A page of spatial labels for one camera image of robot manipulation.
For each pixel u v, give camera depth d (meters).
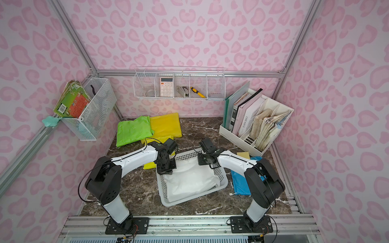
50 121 0.63
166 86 0.95
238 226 0.72
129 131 1.09
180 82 1.02
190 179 0.84
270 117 0.84
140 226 0.73
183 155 0.88
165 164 0.75
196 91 0.98
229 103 0.88
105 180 0.47
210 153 0.70
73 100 0.72
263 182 0.46
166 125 1.13
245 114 0.90
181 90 1.00
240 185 0.84
